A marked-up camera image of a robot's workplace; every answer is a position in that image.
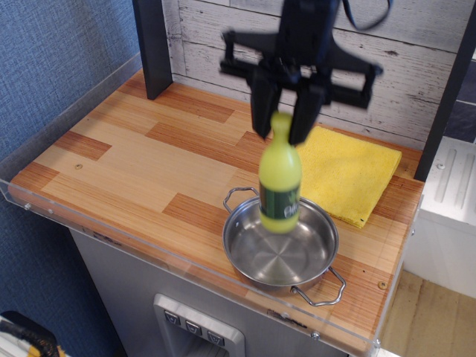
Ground black braided cable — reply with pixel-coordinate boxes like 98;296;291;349
341;0;396;32

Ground yellow olive oil bottle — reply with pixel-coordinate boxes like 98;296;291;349
259;112;302;234

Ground silver dispenser button panel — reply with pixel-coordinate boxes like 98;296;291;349
153;294;246;356

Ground grey toy fridge cabinet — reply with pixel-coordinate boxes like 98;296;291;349
72;231;346;356

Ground black frame post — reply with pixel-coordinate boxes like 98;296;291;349
132;0;173;100
414;5;475;181

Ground yellow black object corner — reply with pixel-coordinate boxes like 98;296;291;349
1;318;68;356

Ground clear acrylic table guard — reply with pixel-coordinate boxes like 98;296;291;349
1;60;422;356

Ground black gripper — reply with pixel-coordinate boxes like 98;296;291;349
220;1;383;145

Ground yellow folded towel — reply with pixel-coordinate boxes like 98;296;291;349
297;126;402;228

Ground black left frame post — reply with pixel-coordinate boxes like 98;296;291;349
132;0;173;100

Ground black right frame post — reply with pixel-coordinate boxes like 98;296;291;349
414;5;475;181

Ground white toy sink unit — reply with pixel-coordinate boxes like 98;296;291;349
403;137;475;298

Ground stainless steel pot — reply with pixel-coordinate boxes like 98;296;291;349
222;187;347;307

